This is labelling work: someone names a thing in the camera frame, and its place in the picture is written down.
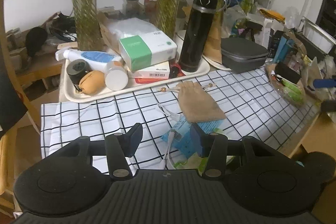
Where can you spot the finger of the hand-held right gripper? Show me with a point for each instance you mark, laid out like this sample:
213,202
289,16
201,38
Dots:
329,106
324,83

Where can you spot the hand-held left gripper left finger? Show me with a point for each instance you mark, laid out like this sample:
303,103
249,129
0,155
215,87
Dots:
135,134

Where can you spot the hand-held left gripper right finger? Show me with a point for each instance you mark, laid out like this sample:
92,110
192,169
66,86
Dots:
198,140

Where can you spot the light blue plastic packet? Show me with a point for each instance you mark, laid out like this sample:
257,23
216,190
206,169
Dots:
181,140

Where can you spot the brown cardboard box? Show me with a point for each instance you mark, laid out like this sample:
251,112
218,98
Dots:
315,134

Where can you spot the green white packet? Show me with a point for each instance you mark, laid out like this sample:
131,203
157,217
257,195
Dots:
189,161

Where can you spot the white black checked tablecloth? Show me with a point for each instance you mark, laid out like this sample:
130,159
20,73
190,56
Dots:
105,119

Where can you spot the clear bag of green snacks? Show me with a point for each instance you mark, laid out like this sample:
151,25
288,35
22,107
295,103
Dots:
291,92

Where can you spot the small black box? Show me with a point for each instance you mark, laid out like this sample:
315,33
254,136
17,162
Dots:
288,73

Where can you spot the white plastic container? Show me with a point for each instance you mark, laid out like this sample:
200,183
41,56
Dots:
320,37

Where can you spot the blue carton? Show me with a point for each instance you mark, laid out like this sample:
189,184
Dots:
283,45

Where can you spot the white round jar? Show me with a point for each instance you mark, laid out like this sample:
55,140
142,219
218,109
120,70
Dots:
116,79

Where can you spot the red white flat box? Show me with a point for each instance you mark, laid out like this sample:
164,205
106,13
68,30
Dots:
155,71

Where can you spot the tan round pouch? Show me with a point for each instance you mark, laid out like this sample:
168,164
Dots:
92,82

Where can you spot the cream plastic tray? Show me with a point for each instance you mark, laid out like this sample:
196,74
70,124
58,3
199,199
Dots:
202,69

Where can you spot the red black small gadget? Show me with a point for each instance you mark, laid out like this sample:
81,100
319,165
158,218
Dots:
174,70

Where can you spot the white carton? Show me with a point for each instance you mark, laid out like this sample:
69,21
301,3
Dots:
267,31

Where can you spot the white plate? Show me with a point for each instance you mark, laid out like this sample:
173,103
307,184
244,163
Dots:
218,64

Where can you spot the green white tissue box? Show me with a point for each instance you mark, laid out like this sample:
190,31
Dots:
136,53

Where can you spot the grey zip case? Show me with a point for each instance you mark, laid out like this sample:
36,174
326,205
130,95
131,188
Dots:
244,56

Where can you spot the yellow orange packet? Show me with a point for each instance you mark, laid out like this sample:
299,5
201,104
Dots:
273,15

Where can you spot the black round cylinder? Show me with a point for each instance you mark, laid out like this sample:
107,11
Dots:
77,70

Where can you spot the white blue spray bottle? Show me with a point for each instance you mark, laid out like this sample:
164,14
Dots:
94,56

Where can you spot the small black tripod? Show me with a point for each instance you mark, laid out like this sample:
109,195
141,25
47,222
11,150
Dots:
253,29

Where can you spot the brown paper bag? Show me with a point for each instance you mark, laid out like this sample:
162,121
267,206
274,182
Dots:
214,43

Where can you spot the black thermos bottle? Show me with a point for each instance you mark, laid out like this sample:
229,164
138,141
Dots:
194,37

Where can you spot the white plastic wrapped pack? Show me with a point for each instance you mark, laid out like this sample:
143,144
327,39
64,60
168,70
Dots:
131,26

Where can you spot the wooden desk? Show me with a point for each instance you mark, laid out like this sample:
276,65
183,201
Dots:
44,66

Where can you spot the dark glass jar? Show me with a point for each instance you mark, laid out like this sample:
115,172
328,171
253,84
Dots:
131,6

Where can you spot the black fuzzy hat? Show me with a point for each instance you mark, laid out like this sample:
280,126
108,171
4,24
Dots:
35,40

